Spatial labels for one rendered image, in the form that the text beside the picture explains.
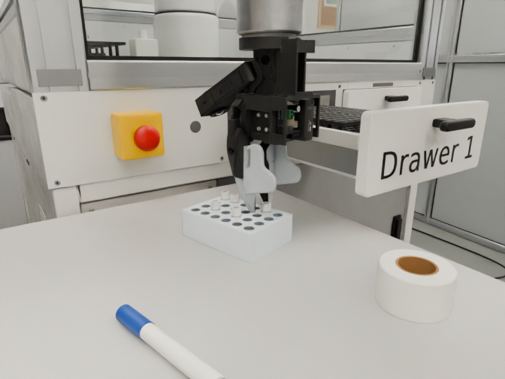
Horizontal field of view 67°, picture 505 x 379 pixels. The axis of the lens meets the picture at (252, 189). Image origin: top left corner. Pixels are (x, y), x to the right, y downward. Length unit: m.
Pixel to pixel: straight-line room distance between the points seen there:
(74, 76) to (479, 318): 0.60
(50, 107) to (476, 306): 0.60
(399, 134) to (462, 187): 2.07
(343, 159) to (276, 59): 0.18
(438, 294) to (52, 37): 0.58
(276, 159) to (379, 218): 0.73
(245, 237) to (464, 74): 2.22
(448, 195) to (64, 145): 2.33
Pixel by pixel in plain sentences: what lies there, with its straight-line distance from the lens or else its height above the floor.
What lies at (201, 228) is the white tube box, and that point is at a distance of 0.50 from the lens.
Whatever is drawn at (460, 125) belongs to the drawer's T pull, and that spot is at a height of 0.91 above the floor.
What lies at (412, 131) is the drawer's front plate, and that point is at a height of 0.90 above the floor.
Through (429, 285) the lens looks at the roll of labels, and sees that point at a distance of 0.38.
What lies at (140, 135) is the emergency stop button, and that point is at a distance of 0.61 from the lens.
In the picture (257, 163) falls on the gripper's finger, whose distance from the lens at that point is 0.47.
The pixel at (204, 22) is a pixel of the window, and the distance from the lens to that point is 0.75.
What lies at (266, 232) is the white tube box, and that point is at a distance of 0.47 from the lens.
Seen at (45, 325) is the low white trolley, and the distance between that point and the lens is 0.41.
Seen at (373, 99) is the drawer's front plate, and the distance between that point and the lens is 1.01.
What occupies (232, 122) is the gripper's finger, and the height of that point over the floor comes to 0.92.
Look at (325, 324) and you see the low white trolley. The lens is 0.37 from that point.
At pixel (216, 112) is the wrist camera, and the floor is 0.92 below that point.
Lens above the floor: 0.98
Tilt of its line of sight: 18 degrees down
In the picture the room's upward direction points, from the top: straight up
